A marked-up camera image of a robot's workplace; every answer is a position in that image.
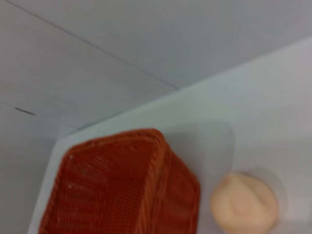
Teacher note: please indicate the orange woven plastic basket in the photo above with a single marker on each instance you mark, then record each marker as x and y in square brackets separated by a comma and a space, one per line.
[109, 182]

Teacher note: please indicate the pale peach steamed bun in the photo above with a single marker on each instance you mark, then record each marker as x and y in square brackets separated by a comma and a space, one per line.
[243, 202]

